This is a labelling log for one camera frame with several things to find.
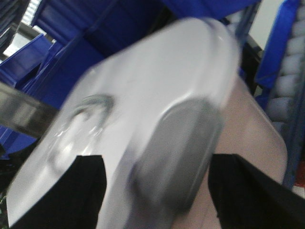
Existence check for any white roller track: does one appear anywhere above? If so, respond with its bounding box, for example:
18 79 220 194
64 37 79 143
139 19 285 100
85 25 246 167
266 5 305 135

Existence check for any steel shelf front rail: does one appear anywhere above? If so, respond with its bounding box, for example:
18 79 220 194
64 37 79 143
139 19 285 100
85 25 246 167
0 83 59 138

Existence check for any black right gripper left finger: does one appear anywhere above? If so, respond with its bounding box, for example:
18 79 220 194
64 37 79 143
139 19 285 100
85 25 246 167
11 155 106 229

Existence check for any white lidded storage bin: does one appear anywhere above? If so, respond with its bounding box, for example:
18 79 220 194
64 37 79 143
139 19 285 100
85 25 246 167
7 18 287 229

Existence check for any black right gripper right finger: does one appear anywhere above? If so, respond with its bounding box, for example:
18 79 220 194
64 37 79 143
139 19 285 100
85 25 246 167
208 154 305 229

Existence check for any large blue bin upper shelf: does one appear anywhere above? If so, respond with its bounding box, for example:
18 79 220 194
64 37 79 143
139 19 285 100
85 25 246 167
0 0 235 108

